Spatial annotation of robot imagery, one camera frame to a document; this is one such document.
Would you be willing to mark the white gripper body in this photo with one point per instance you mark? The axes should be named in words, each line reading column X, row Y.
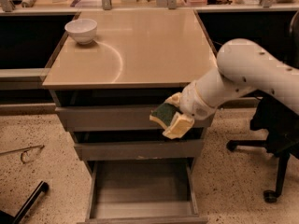
column 193, row 102

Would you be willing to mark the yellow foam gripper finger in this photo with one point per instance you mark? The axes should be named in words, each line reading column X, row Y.
column 179, row 126
column 174, row 99

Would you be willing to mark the green and yellow sponge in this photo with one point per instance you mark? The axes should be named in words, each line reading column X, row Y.
column 163, row 114

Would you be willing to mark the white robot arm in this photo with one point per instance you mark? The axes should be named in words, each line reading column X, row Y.
column 242, row 67

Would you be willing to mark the middle grey drawer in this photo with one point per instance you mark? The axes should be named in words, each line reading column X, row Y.
column 140, row 150

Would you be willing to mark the grey drawer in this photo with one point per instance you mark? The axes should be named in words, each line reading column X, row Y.
column 107, row 118
column 142, row 192
column 140, row 150

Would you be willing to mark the grey drawer cabinet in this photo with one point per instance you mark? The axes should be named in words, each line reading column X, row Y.
column 139, row 57

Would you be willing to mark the bottom grey drawer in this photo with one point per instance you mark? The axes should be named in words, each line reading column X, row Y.
column 142, row 192

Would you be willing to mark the top grey drawer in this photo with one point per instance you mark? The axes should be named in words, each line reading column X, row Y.
column 107, row 118

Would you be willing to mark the black office chair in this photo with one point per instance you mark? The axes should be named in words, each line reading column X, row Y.
column 282, row 140

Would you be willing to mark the white ceramic bowl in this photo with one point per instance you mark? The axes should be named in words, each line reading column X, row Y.
column 83, row 31

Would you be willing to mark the black chair leg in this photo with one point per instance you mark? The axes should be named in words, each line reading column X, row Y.
column 6, row 218

